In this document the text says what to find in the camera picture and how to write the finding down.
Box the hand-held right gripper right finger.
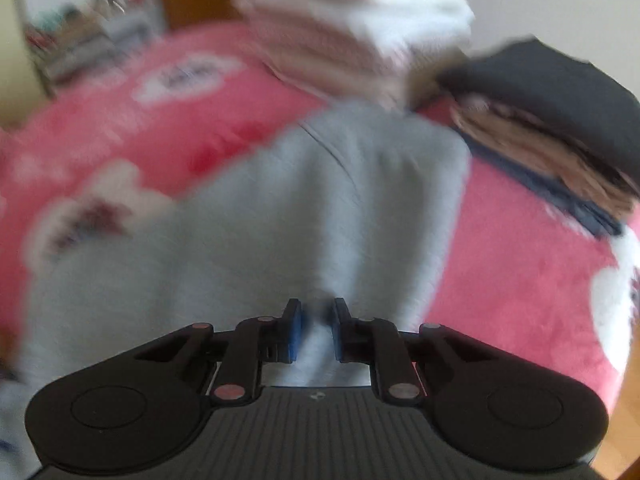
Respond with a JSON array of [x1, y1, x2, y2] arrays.
[[331, 297, 493, 406]]

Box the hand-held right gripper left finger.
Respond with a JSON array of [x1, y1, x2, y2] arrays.
[[134, 298, 305, 407]]

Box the grey sweatpants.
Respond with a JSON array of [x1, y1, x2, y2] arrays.
[[15, 102, 473, 391]]

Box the dark grey folded clothes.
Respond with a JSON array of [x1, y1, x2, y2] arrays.
[[436, 37, 640, 186]]

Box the pink floral blanket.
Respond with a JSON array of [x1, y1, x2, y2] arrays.
[[0, 22, 640, 411]]

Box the beige folded cloth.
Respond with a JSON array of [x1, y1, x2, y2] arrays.
[[270, 55, 417, 112]]

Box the navy folded cloth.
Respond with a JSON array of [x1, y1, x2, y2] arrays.
[[467, 140, 626, 238]]

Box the tan folded cloth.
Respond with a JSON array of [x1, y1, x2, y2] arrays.
[[450, 97, 638, 223]]

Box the white shelf rack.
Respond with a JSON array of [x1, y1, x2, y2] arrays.
[[22, 0, 161, 92]]

